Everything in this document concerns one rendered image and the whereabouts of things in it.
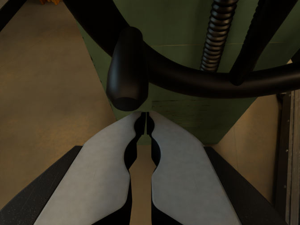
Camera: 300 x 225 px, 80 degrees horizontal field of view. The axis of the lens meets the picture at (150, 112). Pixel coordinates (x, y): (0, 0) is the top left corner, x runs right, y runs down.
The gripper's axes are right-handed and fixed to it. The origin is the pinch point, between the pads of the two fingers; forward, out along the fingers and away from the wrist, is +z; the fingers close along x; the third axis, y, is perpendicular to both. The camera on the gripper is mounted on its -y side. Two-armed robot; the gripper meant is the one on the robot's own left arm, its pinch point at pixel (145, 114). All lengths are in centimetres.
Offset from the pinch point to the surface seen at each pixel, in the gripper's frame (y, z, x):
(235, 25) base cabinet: -3.5, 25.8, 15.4
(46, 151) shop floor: 54, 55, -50
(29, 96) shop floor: 38, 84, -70
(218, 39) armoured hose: -3.2, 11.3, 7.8
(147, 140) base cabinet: 46, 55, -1
